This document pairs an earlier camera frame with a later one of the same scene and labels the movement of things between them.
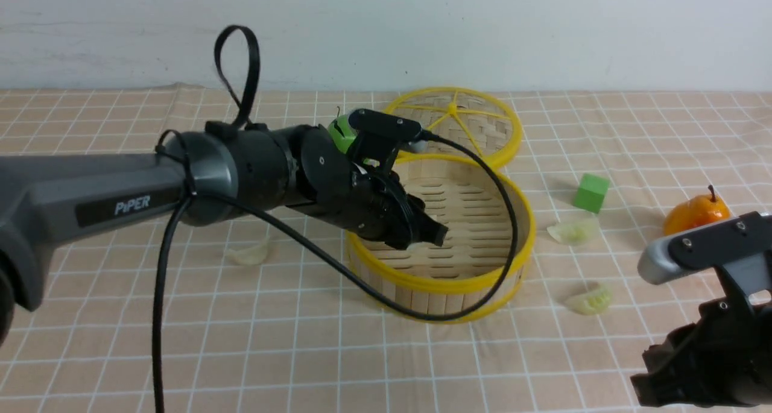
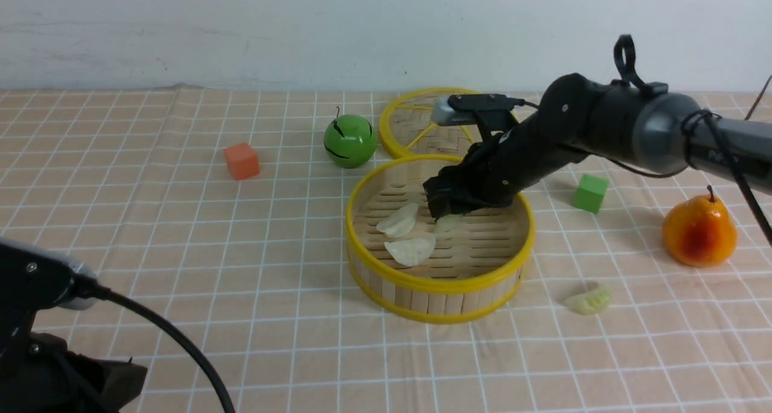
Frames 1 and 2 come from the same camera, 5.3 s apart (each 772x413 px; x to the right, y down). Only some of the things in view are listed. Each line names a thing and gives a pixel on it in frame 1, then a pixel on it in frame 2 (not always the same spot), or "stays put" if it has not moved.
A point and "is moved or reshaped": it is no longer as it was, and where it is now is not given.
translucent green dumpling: (575, 233) -> (448, 223)
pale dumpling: (251, 255) is moved or reshaped
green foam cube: (591, 192) stays put
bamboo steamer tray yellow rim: (467, 197) stays put
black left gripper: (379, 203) -> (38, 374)
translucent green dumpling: (595, 301) stays put
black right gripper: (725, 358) -> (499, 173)
